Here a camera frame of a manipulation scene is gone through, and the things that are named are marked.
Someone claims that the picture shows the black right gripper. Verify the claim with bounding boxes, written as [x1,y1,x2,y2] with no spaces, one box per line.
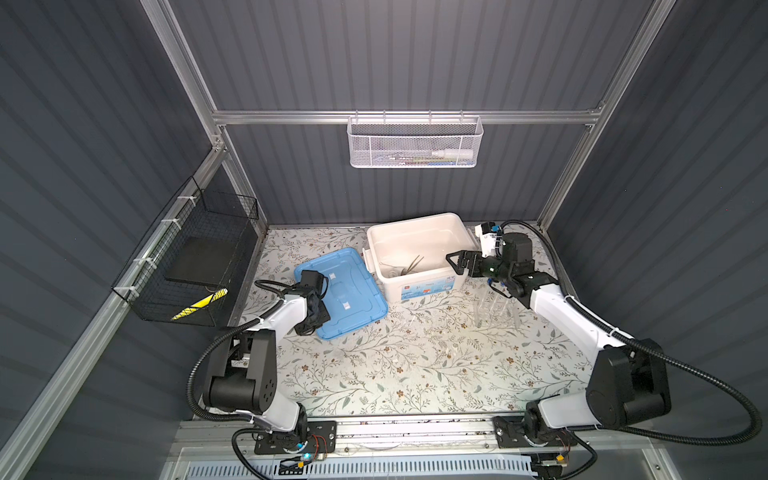
[447,251,512,285]

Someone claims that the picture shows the clear test tube rack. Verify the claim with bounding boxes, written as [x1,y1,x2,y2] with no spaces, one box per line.
[473,289,519,328]

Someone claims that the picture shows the blue plastic bin lid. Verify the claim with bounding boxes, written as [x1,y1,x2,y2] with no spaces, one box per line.
[294,248,388,340]

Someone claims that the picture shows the metal tweezers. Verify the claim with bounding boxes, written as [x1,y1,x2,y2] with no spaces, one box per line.
[400,255,424,276]

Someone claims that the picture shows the white plastic storage bin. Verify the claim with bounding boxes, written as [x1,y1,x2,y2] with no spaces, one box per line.
[363,213,477,304]

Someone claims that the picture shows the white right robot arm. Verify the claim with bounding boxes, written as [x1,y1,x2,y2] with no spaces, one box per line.
[445,222,671,444]

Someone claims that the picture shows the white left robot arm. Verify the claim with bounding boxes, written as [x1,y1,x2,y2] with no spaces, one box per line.
[186,270,330,437]

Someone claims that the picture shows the black pad in basket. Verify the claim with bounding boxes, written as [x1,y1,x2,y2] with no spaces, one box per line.
[164,237,236,287]

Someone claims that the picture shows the white bottle in basket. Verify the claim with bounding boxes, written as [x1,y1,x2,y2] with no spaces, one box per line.
[431,149,474,162]

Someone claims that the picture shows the black wire mesh basket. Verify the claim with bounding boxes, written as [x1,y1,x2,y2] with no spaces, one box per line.
[112,179,260,327]

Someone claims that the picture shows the white wire mesh basket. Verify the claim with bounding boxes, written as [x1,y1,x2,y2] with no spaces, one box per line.
[346,114,484,169]

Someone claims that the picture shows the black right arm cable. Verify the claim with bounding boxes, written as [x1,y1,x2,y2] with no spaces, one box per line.
[500,219,763,446]

